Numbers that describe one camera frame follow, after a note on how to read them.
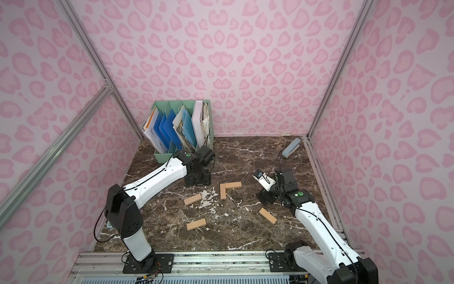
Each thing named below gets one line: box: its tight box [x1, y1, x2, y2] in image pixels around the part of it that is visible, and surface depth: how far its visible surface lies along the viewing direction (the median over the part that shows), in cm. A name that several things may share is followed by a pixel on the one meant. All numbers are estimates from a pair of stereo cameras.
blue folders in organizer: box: [153, 108, 183, 151], surface depth 100 cm
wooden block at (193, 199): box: [183, 193, 202, 206], surface depth 93 cm
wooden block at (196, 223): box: [186, 217, 207, 231], surface depth 86 cm
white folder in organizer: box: [191, 100, 205, 152], surface depth 100 cm
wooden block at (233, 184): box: [225, 181, 242, 189], surface depth 97 cm
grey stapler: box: [281, 137, 301, 158], surface depth 111 cm
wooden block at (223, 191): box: [219, 183, 227, 200], surface depth 95 cm
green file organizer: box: [144, 99, 214, 164], surface depth 100 cm
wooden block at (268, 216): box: [258, 207, 278, 225], surface depth 87 cm
